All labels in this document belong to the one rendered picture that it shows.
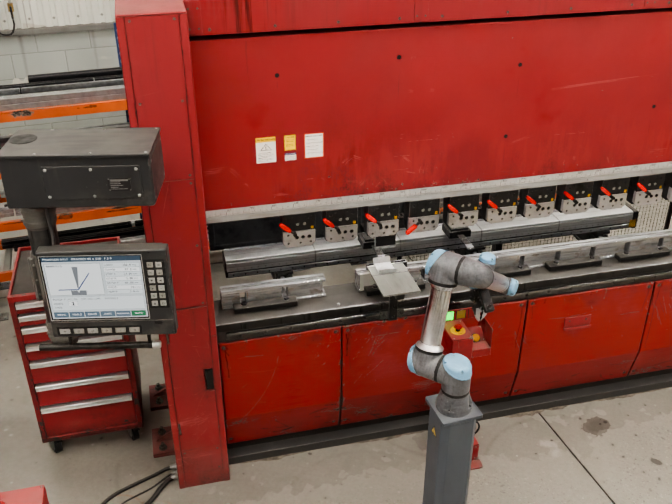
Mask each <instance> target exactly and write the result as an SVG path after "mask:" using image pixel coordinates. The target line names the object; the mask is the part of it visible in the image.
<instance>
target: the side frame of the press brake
mask: <svg viewBox="0 0 672 504"><path fill-rule="evenodd" d="M115 21H116V28H117V35H118V43H119V50H120V57H121V64H122V72H123V79H124V86H125V94H126V101H127V108H128V115H129V123H130V128H141V127H160V128H161V130H160V137H161V146H162V154H163V163H164V171H165V178H164V181H163V184H162V187H161V189H160V192H159V195H158V198H157V201H156V204H155V205H153V206H141V210H142V218H143V225H144V232H145V240H146V243H167V244H168V247H169V255H170V264H171V272H172V280H173V288H174V297H175V305H176V313H177V321H178V329H177V333H176V334H159V340H160V341H161V348H160V349H161V356H162V364H163V371H164V378H165V385H166V393H167V400H168V407H169V415H170V422H171V429H172V436H173V444H174V451H175V458H176V466H177V473H178V480H179V488H180V489H183V488H187V487H192V486H198V485H203V484H209V483H215V482H220V481H227V480H230V473H229V463H228V452H227V441H226V430H225V419H224V408H223V397H222V387H221V376H220V365H219V354H218V343H217V332H216V321H215V311H214V300H213V289H212V278H211V267H210V256H209V246H208V235H207V224H206V213H205V202H204V191H203V180H202V170H201V159H200V148H199V137H198V126H197V115H196V104H195V94H194V83H193V72H192V61H191V50H190V39H189V28H188V18H187V11H186V8H185V5H184V3H183V0H115Z"/></svg>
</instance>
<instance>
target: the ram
mask: <svg viewBox="0 0 672 504"><path fill-rule="evenodd" d="M189 39H190V50H191V61H192V72H193V83H194V94H195V104H196V115H197V126H198V137H199V148H200V159H201V170H202V180H203V191H204V202H205V211H214V210H223V209H233V208H242V207H251V206H261V205H270V204H279V203H289V202H298V201H307V200H317V199H326V198H335V197H345V196H354V195H363V194H373V193H382V192H391V191H401V190H410V189H419V188H429V187H438V186H447V185H457V184H466V183H475V182H485V181H494V180H503V179H513V178H522V177H531V176H541V175H550V174H559V173H569V172H578V171H587V170H597V169H606V168H615V167H625V166H634V165H643V164H653V163H662V162H671V161H672V8H658V9H640V10H623V11H607V12H590V13H573V14H557V15H540V16H523V17H507V18H490V19H473V20H457V21H440V22H423V23H421V22H420V23H407V24H390V25H374V26H357V27H340V28H324V29H307V30H290V31H274V32H257V33H240V34H224V35H207V36H190V37H189ZM321 132H324V157H316V158H306V159H305V149H304V134H310V133H321ZM286 135H296V150H286V151H285V149H284V136H286ZM265 137H275V141H276V162H268V163H258V164H257V158H256V140H255V138H265ZM295 152H296V160H288V161H285V153H295ZM671 172H672V167H670V168H660V169H651V170H642V171H633V172H624V173H614V174H605V175H596V176H587V177H578V178H569V179H559V180H550V181H541V182H532V183H523V184H513V185H504V186H495V187H486V188H477V189H467V190H458V191H449V192H440V193H431V194H422V195H412V196H403V197H394V198H385V199H376V200H366V201H357V202H348V203H339V204H330V205H321V206H311V207H302V208H293V209H284V210H275V211H265V212H256V213H247V214H238V215H229V216H219V217H210V218H206V224H210V223H219V222H228V221H237V220H246V219H255V218H264V217H273V216H282V215H291V214H300V213H309V212H318V211H327V210H336V209H345V208H354V207H363V206H372V205H382V204H391V203H400V202H409V201H418V200H427V199H436V198H445V197H454V196H463V195H472V194H481V193H490V192H499V191H508V190H517V189H526V188H535V187H544V186H554V185H563V184H572V183H581V182H590V181H599V180H608V179H617V178H626V177H635V176H644V175H653V174H662V173H671Z"/></svg>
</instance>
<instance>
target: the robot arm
mask: <svg viewBox="0 0 672 504"><path fill-rule="evenodd" d="M478 260H479V261H477V260H475V259H473V258H470V257H467V256H463V255H460V254H457V253H453V252H450V251H448V250H443V249H437V250H435V251H434V252H433V253H432V254H431V255H430V257H429V258H428V260H427V263H426V266H425V274H427V275H428V276H429V279H428V282H429V283H430V285H431V288H430V294H429V299H428V304H427V309H426V314H425V319H424V324H423V329H422V334H421V339H420V340H419V341H417V342H416V344H414V345H413V346H412V347H411V348H410V352H409V353H408V358H407V365H408V368H409V370H410V371H411V372H413V373H415V374H416V375H418V376H422V377H425V378H427V379H430V380H432V381H435V382H437V383H440V384H441V390H440V392H439V394H438V395H437V397H436V403H435V405H436V408H437V410H438V411H439V412H440V413H441V414H443V415H445V416H447V417H451V418H461V417H465V416H467V415H468V414H469V413H470V412H471V411H472V405H473V403H472V399H471V396H470V383H471V376H472V365H471V363H470V361H469V359H468V358H467V357H465V356H463V355H461V354H458V353H454V354H453V353H449V354H447V355H444V354H443V350H444V348H443V346H442V345H441V342H442V337H443V332H444V327H445V322H446V317H447V313H448V308H449V303H450V298H451V293H452V290H453V289H455V288H456V287H457V284H458V285H461V286H465V287H469V288H471V290H470V296H469V297H470V299H471V301H472V302H473V305H472V309H473V312H474V315H475V318H476V320H477V321H478V322H479V321H481V320H482V319H483V318H484V317H485V316H486V314H487V313H490V312H493V311H494V310H495V308H494V305H493V302H492V299H491V296H490V293H489V290H488V289H490V290H493V291H496V292H499V293H503V294H506V295H509V296H514V295H515V294H516V292H517V289H518V281H517V280H516V279H513V278H510V277H506V276H504V275H502V274H499V273H497V272H494V269H495V264H496V257H495V255H494V254H492V253H490V252H483V253H481V254H480V256H479V258H478ZM471 293H472V296H471ZM480 312H481V316H480Z"/></svg>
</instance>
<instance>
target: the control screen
mask: <svg viewBox="0 0 672 504"><path fill-rule="evenodd" d="M40 260H41V264H42V269H43V274H44V278H45V283H46V288H47V292H48V297H49V302H50V306H51V311H52V315H53V319H72V318H111V317H148V311H147V304H146V297H145V290H144V283H143V276H142V269H141V262H140V255H139V256H95V257H51V258H40ZM68 301H78V306H69V302H68Z"/></svg>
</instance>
